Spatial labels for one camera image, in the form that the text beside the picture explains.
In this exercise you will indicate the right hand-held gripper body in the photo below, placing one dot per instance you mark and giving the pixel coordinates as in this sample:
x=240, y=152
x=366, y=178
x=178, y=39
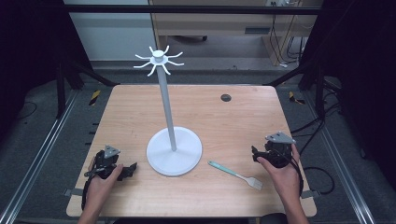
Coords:
x=277, y=151

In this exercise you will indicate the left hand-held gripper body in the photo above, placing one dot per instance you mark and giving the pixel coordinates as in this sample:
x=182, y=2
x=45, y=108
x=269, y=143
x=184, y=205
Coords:
x=105, y=161

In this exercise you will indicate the white hook stand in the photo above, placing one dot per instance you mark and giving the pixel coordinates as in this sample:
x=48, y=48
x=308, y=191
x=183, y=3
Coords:
x=173, y=152

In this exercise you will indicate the person's left hand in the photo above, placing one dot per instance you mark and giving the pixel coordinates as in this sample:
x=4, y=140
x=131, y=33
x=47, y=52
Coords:
x=101, y=185

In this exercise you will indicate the person's right hand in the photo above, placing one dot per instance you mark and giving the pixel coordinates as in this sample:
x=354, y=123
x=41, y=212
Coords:
x=285, y=180

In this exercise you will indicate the yellow black striped tape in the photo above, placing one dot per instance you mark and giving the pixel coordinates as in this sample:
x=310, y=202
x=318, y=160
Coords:
x=294, y=98
x=95, y=97

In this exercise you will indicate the dark round table grommet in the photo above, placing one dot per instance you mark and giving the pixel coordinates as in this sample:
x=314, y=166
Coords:
x=225, y=97

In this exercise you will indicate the black metal stand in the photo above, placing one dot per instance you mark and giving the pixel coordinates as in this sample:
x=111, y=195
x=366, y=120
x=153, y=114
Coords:
x=311, y=79
x=70, y=77

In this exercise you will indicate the person's dark clothing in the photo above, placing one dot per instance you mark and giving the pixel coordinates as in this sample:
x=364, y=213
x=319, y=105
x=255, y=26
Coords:
x=193, y=221

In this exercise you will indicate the black curtain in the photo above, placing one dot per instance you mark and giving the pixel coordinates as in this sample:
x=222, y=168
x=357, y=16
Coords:
x=364, y=87
x=31, y=56

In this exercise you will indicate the white cabinet panel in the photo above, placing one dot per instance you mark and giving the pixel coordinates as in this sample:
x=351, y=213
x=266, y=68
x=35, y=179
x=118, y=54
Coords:
x=113, y=35

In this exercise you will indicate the black horizontal bar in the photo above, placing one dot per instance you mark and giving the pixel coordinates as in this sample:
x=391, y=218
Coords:
x=186, y=9

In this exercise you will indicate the aluminium floor rail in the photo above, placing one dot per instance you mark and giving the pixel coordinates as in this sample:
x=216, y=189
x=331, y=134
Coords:
x=40, y=155
x=342, y=158

